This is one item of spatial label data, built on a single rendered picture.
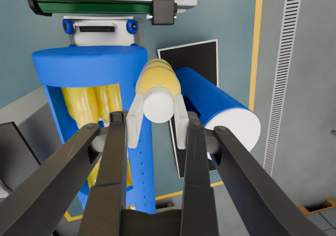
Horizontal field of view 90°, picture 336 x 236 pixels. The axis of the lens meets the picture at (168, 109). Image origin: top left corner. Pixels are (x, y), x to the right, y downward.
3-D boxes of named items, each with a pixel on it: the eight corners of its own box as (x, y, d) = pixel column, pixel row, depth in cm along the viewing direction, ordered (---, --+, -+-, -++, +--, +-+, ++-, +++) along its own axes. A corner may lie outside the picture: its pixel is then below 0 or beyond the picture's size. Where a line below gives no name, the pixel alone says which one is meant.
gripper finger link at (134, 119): (136, 149, 14) (127, 149, 14) (143, 115, 21) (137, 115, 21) (135, 116, 13) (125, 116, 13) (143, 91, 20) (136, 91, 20)
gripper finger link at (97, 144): (123, 154, 13) (82, 154, 12) (133, 123, 17) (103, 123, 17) (122, 137, 12) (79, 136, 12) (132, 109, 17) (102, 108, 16)
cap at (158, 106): (159, 81, 20) (159, 85, 19) (180, 102, 22) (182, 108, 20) (137, 102, 21) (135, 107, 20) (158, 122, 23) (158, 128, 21)
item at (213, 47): (176, 170, 216) (179, 179, 203) (155, 47, 151) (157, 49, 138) (215, 161, 220) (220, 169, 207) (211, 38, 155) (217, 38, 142)
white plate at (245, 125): (241, 95, 65) (239, 94, 67) (187, 140, 71) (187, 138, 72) (271, 136, 77) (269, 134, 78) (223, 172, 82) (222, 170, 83)
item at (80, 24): (88, 31, 58) (76, 31, 47) (87, 24, 57) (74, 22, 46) (118, 31, 60) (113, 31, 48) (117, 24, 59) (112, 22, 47)
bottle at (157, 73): (157, 51, 36) (159, 62, 19) (179, 74, 39) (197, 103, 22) (135, 73, 38) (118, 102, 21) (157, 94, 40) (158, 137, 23)
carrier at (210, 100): (185, 59, 145) (161, 82, 150) (239, 93, 66) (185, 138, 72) (204, 82, 156) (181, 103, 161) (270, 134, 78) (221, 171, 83)
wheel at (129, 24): (126, 33, 56) (131, 33, 55) (124, 18, 54) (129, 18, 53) (135, 33, 60) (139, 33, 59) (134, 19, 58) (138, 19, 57)
